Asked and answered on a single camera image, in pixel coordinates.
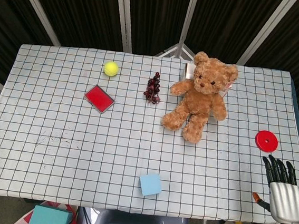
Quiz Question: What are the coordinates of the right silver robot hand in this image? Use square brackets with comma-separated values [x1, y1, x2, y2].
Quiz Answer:
[250, 153, 299, 224]

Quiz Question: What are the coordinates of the brown teddy bear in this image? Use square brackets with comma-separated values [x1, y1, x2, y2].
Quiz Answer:
[159, 48, 241, 148]

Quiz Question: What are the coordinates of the red disc with hole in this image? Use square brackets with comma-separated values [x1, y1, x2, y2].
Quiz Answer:
[253, 129, 281, 153]

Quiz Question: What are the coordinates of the teal box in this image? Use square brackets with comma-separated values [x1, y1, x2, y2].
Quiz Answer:
[27, 204, 74, 224]

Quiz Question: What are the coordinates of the white checkered tablecloth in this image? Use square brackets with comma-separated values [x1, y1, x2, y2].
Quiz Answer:
[0, 39, 299, 224]

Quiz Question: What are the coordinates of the red rectangular tin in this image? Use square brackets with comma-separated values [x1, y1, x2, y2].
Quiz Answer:
[82, 83, 118, 115]

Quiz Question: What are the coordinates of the light blue cube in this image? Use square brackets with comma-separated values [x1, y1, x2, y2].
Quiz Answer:
[138, 172, 164, 198]

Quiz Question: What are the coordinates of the yellow tennis ball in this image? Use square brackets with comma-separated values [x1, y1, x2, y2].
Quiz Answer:
[102, 61, 120, 78]

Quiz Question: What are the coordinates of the white cardboard box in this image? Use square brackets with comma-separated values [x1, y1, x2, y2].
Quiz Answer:
[182, 62, 197, 81]

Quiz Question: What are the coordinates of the dark red grape bunch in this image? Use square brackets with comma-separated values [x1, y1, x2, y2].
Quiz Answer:
[143, 71, 165, 104]

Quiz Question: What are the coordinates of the black folding partition screen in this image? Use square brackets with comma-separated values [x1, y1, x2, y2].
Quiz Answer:
[0, 0, 299, 127]

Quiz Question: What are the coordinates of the black cable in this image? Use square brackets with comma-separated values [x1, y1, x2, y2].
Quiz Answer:
[61, 204, 97, 224]

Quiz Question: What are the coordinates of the white metal stand frame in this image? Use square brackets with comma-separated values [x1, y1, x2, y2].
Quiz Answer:
[155, 40, 202, 62]

